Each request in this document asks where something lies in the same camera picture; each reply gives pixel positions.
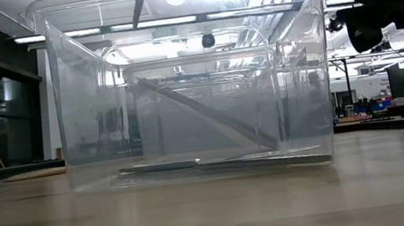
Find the clear plastic storage bin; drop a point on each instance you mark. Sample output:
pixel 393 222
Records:
pixel 198 60
pixel 80 146
pixel 202 84

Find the slotted wooden spatula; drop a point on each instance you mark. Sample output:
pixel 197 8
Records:
pixel 36 174

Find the black ceiling fixture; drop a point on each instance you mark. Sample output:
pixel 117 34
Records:
pixel 333 25

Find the cluttered lab bench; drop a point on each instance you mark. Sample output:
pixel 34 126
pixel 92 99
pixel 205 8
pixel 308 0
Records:
pixel 375 106

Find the wooden crate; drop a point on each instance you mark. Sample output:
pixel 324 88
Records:
pixel 59 153

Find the black dome camera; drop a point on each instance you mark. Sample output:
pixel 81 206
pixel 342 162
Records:
pixel 208 41

